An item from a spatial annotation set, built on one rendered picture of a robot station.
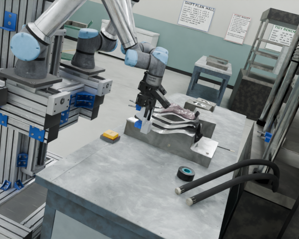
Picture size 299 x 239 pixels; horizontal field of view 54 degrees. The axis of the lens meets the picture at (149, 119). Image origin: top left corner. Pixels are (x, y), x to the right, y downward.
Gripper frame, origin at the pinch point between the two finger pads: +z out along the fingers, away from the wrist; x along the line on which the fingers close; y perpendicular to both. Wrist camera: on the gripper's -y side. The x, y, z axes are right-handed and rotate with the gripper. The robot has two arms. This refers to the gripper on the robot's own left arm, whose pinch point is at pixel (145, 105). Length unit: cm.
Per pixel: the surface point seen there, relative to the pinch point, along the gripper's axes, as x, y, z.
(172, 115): -15.6, -14.9, 6.3
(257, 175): 26, -70, -8
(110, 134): 34.4, 2.4, 6.4
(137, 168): 49, -20, 5
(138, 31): -585, 252, 124
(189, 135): 18.3, -32.8, -6.1
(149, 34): -588, 221, 121
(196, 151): 18.5, -39.9, 0.3
